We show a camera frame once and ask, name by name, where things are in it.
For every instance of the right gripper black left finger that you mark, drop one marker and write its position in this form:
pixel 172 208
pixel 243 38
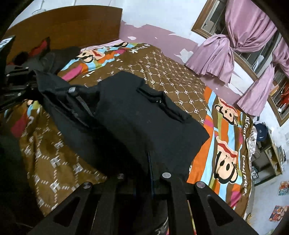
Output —
pixel 112 207

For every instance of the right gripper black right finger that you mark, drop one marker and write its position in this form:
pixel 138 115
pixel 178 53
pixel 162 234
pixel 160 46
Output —
pixel 192 208

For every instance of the large black jacket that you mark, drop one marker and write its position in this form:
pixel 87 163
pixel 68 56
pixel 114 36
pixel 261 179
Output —
pixel 122 125

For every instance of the dark grey clothes pile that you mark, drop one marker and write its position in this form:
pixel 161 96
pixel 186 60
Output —
pixel 47 60

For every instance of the red cloth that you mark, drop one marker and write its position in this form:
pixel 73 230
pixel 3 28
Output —
pixel 42 48

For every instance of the brown cartoon monkey bedsheet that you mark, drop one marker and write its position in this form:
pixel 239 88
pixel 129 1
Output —
pixel 55 171

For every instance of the wooden headboard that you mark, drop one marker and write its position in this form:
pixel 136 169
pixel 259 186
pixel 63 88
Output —
pixel 81 25

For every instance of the wooden side shelf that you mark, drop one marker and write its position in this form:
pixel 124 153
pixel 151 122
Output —
pixel 267 161

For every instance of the floor sticker picture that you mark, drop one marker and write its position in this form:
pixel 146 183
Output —
pixel 283 188
pixel 278 213

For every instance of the blue cap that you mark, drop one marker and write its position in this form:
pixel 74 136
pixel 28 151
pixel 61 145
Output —
pixel 262 131

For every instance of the left purple curtain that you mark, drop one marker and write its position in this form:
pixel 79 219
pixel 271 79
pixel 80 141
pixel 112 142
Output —
pixel 214 57

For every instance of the purple curtain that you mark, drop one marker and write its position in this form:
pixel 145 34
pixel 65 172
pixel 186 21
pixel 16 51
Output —
pixel 255 37
pixel 214 57

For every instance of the red hanging cloth outside window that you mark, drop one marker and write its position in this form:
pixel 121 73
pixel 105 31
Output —
pixel 284 95

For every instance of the right purple curtain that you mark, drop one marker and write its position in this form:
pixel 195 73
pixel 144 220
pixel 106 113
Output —
pixel 255 37

